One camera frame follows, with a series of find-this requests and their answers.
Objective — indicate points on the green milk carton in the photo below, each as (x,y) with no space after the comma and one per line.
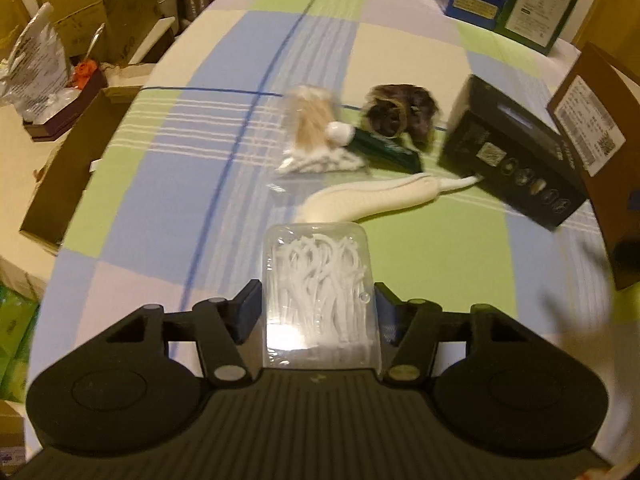
(540,5)

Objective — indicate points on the crumpled clear plastic bag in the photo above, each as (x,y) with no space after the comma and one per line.
(37,65)

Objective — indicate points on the yellow plastic bag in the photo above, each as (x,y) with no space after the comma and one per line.
(10,25)

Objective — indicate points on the clear floss pick box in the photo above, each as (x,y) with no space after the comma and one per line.
(320,285)

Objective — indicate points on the cotton swab bag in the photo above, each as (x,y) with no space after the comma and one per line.
(312,125)

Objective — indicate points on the black product box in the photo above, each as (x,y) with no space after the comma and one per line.
(510,160)

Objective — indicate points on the dark hair scrunchie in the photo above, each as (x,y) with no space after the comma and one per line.
(400,110)

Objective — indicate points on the plain brown cardboard box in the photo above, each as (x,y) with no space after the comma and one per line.
(130,5)

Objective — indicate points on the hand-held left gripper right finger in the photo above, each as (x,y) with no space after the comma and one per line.
(386,312)

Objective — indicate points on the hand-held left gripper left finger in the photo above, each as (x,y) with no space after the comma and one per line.
(249,310)

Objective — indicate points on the dark green tube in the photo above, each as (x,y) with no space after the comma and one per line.
(385,150)

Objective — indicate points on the open shallow cardboard box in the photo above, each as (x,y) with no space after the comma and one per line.
(70,175)

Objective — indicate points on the green plastic packet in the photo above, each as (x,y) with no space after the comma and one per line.
(15,345)

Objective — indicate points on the dark wooden tray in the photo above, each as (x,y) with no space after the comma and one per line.
(60,120)

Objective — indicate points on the checked cloth desktop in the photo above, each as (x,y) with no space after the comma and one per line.
(175,160)

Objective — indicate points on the small orange object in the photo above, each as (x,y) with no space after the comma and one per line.
(84,72)

